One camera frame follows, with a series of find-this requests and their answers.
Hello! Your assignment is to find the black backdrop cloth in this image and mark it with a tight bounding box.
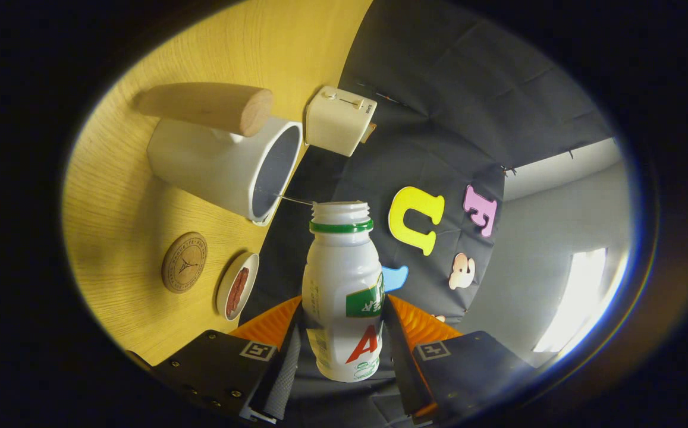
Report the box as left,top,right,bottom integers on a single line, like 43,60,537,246
240,0,615,428

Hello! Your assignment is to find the white juice bottle green label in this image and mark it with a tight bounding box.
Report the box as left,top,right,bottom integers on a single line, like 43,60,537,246
301,200,387,383

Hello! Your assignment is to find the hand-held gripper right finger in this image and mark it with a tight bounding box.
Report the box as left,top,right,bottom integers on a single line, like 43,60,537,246
382,293,539,424

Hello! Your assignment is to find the red-brown meat slice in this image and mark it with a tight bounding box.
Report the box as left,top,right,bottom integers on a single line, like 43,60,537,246
234,267,250,310
226,275,241,317

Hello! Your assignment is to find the white round plate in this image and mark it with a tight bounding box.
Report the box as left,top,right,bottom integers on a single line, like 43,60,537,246
216,252,260,322

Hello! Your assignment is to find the wooden table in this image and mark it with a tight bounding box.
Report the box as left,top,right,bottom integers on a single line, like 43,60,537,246
61,0,374,366

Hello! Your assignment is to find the bright ceiling light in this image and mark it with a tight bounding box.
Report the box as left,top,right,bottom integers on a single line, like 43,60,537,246
533,248,630,354

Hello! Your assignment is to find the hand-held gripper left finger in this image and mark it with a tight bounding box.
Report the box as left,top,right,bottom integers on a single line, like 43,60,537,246
142,295,306,424

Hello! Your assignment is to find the white cup wooden handle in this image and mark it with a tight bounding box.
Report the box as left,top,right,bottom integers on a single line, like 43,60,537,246
136,82,303,224

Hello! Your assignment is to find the cream toaster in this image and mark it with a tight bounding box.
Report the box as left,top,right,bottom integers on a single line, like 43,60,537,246
305,85,378,158

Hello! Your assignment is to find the round cork coaster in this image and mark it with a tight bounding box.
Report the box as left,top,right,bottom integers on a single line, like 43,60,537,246
161,231,208,294

